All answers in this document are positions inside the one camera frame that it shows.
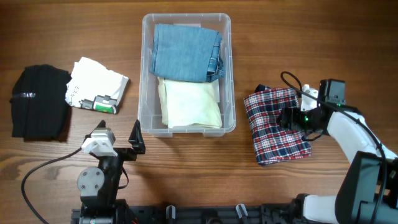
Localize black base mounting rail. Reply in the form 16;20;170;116
71;204;311;224

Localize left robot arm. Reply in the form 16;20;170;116
71;120;146;224

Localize blue denim jeans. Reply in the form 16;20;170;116
150;24;226;83

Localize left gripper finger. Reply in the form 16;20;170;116
85;120;106;138
128;119;146;154

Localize red navy plaid shirt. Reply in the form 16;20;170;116
244;85;312;166

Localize clear plastic storage container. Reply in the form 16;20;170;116
137;13;236;138

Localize cream cloth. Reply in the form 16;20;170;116
158;78;222;128

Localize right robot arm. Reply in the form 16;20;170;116
278;79;397;223

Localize folded black garment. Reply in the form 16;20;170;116
10;64;71;140

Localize folded white graphic t-shirt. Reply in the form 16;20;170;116
65;57;129;114

